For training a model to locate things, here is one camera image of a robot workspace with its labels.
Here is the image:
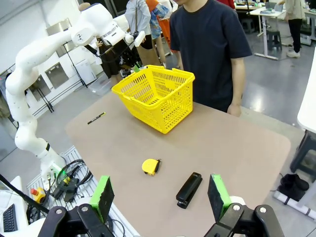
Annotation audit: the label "green padded right gripper right finger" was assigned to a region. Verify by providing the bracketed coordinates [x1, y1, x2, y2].
[204, 173, 285, 237]

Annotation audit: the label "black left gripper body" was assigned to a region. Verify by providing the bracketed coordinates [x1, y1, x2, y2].
[116, 40, 141, 72]

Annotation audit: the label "green padded right gripper left finger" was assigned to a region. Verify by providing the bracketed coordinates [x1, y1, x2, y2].
[37, 175, 116, 237]

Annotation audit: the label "person's left forearm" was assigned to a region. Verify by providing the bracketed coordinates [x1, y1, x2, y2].
[229, 58, 247, 107]

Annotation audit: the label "yellow plastic shopping basket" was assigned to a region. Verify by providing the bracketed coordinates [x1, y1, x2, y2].
[111, 65, 196, 135]

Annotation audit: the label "person in navy t-shirt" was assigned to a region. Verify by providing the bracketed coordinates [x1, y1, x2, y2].
[169, 0, 253, 113]

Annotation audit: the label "person in grey sweater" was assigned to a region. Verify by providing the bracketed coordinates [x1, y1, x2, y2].
[277, 0, 307, 59]

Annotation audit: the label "person's left hand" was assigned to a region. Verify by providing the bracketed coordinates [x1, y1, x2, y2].
[227, 103, 242, 118]

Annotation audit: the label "black stapler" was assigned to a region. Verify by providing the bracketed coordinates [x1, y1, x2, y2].
[175, 171, 203, 209]

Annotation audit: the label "clear plastic storage box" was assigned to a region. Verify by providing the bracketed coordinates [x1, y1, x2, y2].
[88, 80, 112, 96]

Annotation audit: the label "yellow tape measure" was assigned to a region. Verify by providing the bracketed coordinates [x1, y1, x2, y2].
[141, 158, 162, 176]

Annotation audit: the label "yellow emergency stop button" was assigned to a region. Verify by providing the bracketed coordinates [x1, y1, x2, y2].
[30, 187, 47, 203]

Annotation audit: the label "black pen with yellow cap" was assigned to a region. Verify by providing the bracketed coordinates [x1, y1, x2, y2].
[87, 112, 107, 125]

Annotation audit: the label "black shoes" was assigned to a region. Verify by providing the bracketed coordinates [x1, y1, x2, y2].
[280, 173, 310, 201]

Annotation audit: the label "black slanted pole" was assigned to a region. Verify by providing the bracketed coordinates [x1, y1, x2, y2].
[0, 174, 50, 214]

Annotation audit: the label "black keyboard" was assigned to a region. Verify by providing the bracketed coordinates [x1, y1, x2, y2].
[2, 203, 19, 233]

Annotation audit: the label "dark stool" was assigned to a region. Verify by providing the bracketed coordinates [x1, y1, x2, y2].
[290, 130, 316, 174]

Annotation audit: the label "large white table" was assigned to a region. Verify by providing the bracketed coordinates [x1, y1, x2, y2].
[297, 45, 316, 135]

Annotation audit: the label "grey plastic stool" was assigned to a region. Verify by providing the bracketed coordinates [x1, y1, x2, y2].
[265, 29, 282, 51]

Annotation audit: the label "white background desk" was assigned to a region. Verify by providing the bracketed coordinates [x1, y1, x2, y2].
[249, 6, 287, 60]

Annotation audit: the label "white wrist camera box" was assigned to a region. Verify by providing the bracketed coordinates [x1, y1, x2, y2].
[134, 31, 146, 47]

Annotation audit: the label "black cable bundle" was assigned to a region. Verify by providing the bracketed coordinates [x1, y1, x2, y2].
[50, 159, 93, 202]

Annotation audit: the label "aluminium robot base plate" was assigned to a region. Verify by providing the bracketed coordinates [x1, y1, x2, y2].
[26, 145, 139, 237]

